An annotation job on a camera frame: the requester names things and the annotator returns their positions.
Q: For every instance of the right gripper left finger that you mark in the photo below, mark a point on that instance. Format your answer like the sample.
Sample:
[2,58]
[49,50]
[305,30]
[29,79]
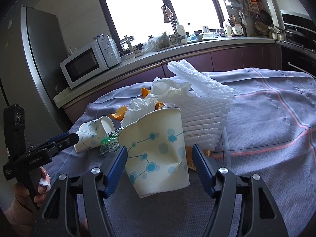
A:
[59,216]

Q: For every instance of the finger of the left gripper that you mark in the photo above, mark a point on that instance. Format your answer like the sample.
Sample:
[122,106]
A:
[64,140]

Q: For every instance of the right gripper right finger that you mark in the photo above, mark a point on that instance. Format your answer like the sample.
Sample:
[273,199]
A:
[260,215]

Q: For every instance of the small dotted paper cup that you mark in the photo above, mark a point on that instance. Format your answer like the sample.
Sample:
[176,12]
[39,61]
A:
[92,133]

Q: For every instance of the green clear plastic wrapper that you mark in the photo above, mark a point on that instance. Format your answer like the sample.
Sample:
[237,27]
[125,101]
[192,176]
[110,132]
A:
[110,142]

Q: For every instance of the orange peel piece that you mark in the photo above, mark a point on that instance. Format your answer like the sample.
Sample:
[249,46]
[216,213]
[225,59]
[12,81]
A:
[145,92]
[119,114]

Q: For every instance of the large dotted paper cup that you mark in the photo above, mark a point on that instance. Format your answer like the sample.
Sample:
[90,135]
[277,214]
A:
[156,154]

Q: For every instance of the white tissue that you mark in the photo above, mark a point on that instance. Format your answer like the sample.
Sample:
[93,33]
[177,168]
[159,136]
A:
[166,91]

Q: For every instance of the chrome kitchen faucet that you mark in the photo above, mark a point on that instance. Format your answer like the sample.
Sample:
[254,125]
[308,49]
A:
[168,18]

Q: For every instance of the purple kitchen base cabinets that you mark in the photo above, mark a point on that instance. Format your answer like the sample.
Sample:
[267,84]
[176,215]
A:
[262,56]

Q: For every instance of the left hand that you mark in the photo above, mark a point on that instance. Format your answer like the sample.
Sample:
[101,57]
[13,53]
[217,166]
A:
[42,185]

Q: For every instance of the grey checked tablecloth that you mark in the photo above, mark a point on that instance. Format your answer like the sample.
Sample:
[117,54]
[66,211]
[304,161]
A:
[270,131]

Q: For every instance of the white microwave oven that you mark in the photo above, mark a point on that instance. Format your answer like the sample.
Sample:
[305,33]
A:
[91,60]

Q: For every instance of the silver refrigerator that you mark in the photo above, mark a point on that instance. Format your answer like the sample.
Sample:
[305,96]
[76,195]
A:
[32,48]

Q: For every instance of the white soap dispenser bottle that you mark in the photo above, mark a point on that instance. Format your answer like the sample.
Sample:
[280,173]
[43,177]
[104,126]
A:
[181,32]

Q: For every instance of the black stove and hood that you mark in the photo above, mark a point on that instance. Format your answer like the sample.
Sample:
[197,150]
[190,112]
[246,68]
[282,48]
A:
[298,48]

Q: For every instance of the black hanging frying pan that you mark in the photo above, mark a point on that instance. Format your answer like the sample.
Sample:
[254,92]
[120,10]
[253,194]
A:
[265,17]

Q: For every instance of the black left gripper camera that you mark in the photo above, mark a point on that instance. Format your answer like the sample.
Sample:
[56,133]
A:
[14,125]

